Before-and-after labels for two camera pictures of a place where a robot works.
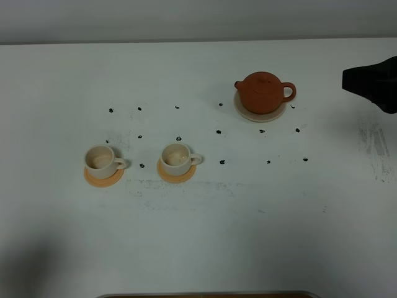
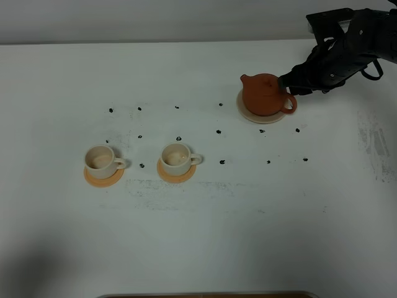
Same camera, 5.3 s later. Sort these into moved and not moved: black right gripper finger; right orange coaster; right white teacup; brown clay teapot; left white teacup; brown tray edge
Moved: black right gripper finger; brown clay teapot
Not moved: left white teacup; brown tray edge; right white teacup; right orange coaster
